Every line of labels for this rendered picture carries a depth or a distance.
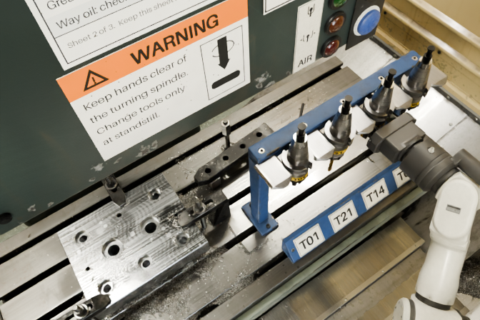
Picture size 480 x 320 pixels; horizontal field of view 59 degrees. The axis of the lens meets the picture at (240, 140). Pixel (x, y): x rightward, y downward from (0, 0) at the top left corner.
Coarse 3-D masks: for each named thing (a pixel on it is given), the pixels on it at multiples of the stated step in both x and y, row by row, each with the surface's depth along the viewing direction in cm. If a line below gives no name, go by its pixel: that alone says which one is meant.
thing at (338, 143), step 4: (328, 124) 87; (352, 124) 87; (324, 128) 87; (328, 128) 87; (352, 128) 87; (324, 132) 87; (328, 132) 86; (352, 132) 86; (328, 136) 86; (332, 136) 86; (348, 136) 85; (352, 136) 85; (328, 140) 86; (332, 140) 85; (336, 140) 85; (340, 140) 85; (344, 140) 86; (348, 140) 86; (352, 140) 86; (336, 144) 86; (340, 144) 85; (344, 144) 87; (348, 144) 87; (336, 148) 87; (340, 148) 86
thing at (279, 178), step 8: (264, 160) 84; (272, 160) 84; (280, 160) 84; (256, 168) 83; (264, 168) 83; (272, 168) 83; (280, 168) 83; (264, 176) 82; (272, 176) 82; (280, 176) 82; (288, 176) 82; (272, 184) 81; (280, 184) 81; (288, 184) 81
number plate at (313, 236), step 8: (304, 232) 103; (312, 232) 103; (320, 232) 104; (296, 240) 102; (304, 240) 103; (312, 240) 104; (320, 240) 105; (296, 248) 102; (304, 248) 103; (312, 248) 104
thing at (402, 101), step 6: (396, 84) 94; (396, 90) 93; (402, 90) 93; (396, 96) 92; (402, 96) 92; (408, 96) 92; (396, 102) 91; (402, 102) 91; (408, 102) 91; (396, 108) 90; (402, 108) 90
